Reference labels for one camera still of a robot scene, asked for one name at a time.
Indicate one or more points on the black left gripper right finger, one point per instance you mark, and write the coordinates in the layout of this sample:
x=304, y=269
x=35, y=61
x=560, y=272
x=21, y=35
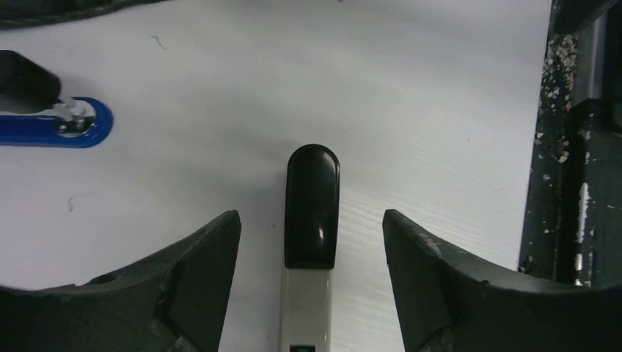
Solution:
x=449, y=299

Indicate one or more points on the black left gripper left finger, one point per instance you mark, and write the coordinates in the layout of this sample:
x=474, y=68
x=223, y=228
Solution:
x=173, y=300

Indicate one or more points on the beige and black stapler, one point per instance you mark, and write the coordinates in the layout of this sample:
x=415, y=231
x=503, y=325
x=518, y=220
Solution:
x=312, y=195

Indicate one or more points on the blue stapler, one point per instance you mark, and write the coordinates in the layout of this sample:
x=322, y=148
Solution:
x=35, y=111

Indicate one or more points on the black floral blanket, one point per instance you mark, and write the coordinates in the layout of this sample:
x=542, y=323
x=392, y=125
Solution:
x=19, y=14

